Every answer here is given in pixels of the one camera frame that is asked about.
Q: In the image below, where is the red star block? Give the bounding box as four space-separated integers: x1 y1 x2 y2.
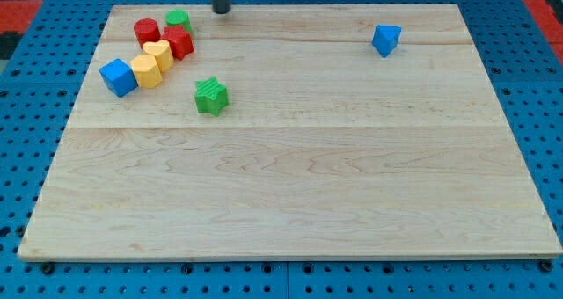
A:
161 25 194 61

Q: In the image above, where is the green star block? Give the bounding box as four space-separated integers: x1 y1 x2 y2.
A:
194 77 230 116

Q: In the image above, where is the green cylinder block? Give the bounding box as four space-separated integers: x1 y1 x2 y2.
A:
165 9 192 33

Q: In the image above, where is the red cylinder block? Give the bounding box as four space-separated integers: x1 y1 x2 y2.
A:
133 18 161 47

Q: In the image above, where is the yellow heart block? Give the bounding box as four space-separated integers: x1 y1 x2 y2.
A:
142 40 174 72

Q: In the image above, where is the yellow pentagon block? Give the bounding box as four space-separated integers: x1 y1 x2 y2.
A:
130 54 163 89

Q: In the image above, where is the blue cube block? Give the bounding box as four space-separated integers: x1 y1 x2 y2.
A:
99 59 138 98

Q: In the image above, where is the blue triangular prism block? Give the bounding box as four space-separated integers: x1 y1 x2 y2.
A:
372 25 402 58

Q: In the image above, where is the light wooden board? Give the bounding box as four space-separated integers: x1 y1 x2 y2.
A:
18 4 562 262

